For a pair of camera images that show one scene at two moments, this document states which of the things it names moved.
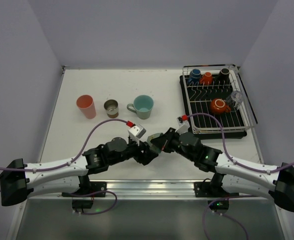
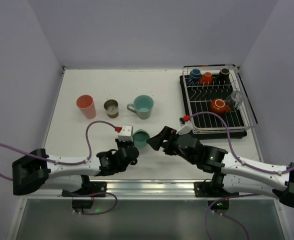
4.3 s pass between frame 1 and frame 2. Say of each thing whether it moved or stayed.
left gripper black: moved
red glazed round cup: stayed
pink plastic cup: stayed
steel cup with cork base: stayed
